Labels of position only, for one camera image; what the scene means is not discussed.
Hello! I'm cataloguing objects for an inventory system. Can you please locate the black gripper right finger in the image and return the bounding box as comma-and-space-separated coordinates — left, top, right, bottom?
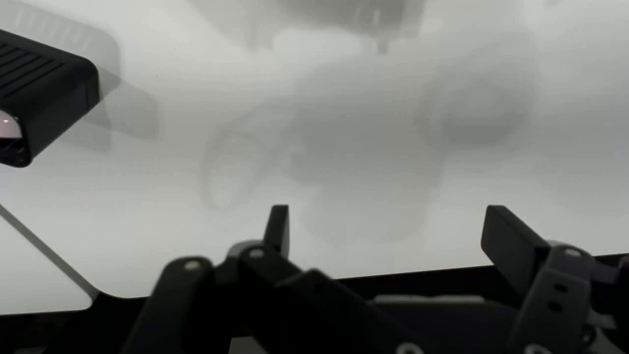
480, 205, 629, 354

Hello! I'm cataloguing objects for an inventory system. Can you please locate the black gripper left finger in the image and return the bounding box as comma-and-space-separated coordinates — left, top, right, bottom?
120, 205, 403, 354

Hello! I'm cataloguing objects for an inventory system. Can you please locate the black utensil holder box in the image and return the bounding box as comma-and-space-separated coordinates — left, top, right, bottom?
0, 28, 103, 170

